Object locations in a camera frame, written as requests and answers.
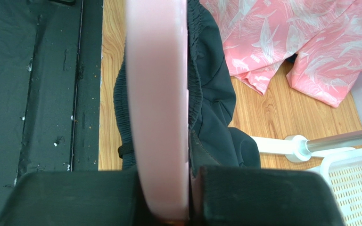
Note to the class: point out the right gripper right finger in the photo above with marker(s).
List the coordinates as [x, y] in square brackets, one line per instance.
[229, 196]

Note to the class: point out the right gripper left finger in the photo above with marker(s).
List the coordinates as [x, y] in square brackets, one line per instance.
[89, 198]

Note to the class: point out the dark navy shorts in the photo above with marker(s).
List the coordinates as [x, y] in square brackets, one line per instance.
[212, 98]

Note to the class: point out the pink plastic hanger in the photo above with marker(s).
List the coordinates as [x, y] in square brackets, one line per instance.
[157, 82]

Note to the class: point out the pink fish print shorts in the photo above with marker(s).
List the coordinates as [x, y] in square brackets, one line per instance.
[324, 36]

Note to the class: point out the metal clothes rack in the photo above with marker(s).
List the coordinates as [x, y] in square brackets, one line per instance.
[297, 148]

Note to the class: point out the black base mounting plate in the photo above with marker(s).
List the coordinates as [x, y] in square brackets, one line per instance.
[50, 61]

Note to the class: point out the white plastic basket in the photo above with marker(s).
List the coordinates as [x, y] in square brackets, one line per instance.
[343, 172]

